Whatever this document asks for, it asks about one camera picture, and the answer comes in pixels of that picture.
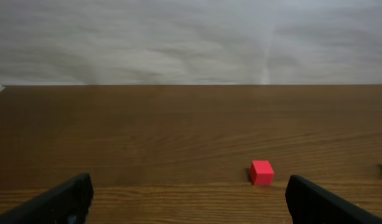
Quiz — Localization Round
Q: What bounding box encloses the red cube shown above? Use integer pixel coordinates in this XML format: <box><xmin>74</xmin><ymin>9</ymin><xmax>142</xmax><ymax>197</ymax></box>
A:
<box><xmin>249</xmin><ymin>160</ymin><xmax>275</xmax><ymax>186</ymax></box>

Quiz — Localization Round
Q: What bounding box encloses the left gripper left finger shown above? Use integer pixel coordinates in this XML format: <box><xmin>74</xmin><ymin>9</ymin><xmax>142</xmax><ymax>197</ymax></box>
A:
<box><xmin>0</xmin><ymin>172</ymin><xmax>95</xmax><ymax>224</ymax></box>

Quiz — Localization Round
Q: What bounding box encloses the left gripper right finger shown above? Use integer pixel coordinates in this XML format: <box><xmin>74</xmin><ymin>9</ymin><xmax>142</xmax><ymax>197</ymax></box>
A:
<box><xmin>285</xmin><ymin>174</ymin><xmax>382</xmax><ymax>224</ymax></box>

